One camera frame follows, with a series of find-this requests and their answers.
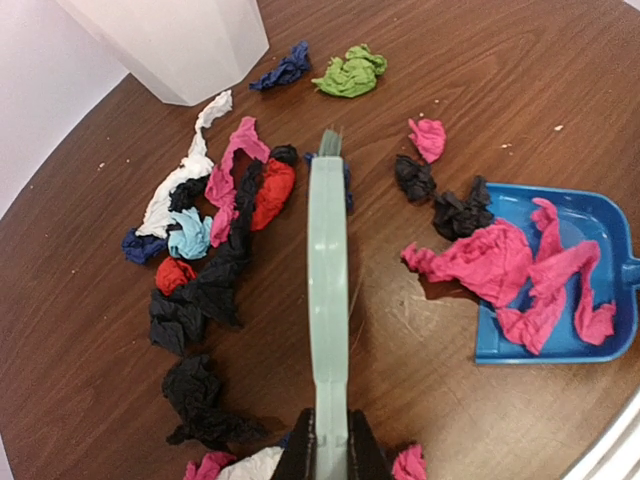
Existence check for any large pink paper scrap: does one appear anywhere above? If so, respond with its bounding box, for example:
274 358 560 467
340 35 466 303
401 198 616 355

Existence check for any red paper scrap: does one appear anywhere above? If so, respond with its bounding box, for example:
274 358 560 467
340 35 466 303
251 158 296 231

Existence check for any pink paper strip scrap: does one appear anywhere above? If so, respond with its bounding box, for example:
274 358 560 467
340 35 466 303
204 116 270 248

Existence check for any green paper scrap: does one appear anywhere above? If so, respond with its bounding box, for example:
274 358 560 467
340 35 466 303
311 44 388 99

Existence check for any small pink paper ball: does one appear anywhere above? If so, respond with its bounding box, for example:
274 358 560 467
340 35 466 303
408 118 447 164

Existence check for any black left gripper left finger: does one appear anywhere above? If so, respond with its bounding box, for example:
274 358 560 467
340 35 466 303
273 408 316 480

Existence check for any mint green hand brush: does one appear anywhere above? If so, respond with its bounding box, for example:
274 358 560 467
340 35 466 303
307 129 349 479

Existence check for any dark blue paper scrap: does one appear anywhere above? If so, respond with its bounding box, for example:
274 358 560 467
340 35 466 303
249 40 311 92

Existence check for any blue plastic dustpan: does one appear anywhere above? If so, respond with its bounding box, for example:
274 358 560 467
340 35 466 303
475 183 639 365

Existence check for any black crumpled paper scrap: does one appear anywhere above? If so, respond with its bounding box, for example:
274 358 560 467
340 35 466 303
433 176 494 241

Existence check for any translucent white waste bin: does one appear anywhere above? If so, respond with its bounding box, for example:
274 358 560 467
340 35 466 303
59 0 269 106

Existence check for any long black paper scrap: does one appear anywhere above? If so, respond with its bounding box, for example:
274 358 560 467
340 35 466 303
149 145 298 356

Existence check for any light blue paper scrap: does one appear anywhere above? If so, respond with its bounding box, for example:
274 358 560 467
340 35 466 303
168 207 213 260

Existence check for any small pink scrap near front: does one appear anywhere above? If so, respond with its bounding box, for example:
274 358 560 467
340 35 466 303
183 451 236 480

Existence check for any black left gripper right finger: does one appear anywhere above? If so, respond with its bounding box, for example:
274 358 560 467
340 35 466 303
348 410 392 480

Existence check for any long white paper scrap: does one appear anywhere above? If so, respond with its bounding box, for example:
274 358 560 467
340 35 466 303
135 89 233 239

